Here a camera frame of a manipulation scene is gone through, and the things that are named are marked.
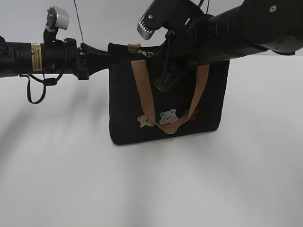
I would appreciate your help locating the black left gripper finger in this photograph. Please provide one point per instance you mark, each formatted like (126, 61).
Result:
(99, 63)
(91, 51)

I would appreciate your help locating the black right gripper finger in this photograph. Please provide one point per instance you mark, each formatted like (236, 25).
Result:
(169, 81)

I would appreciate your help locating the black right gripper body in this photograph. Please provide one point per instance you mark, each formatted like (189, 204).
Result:
(181, 49)

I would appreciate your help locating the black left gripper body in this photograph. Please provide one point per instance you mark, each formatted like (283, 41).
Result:
(65, 57)

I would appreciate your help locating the black tote bag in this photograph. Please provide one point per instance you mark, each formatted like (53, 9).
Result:
(139, 112)

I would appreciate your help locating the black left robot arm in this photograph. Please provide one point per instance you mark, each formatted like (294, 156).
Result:
(22, 58)

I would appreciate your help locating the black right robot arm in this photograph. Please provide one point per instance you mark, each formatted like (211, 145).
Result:
(253, 27)

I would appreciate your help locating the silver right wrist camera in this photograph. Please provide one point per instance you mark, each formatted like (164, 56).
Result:
(173, 15)

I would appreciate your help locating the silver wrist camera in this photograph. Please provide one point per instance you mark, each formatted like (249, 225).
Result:
(173, 15)
(57, 18)

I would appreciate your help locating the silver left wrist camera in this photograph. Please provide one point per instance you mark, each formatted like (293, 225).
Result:
(57, 18)

